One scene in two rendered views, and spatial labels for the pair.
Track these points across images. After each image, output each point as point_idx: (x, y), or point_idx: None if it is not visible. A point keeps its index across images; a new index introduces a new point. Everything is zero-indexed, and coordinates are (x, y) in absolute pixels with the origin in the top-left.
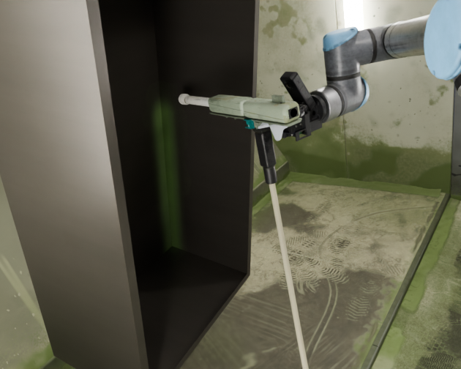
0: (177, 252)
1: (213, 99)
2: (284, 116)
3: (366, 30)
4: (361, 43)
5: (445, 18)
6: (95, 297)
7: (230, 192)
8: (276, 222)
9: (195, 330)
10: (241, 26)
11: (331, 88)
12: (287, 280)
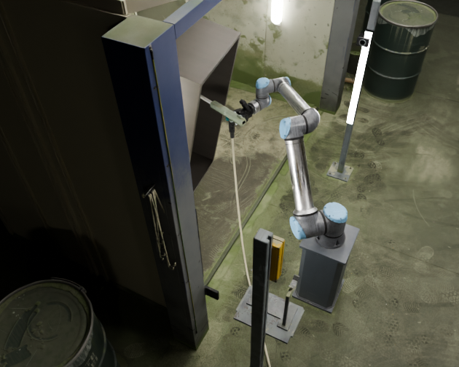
0: None
1: (213, 104)
2: (240, 124)
3: (272, 81)
4: (269, 87)
5: (283, 127)
6: None
7: (210, 128)
8: (232, 150)
9: (193, 184)
10: (224, 73)
11: (256, 102)
12: (234, 170)
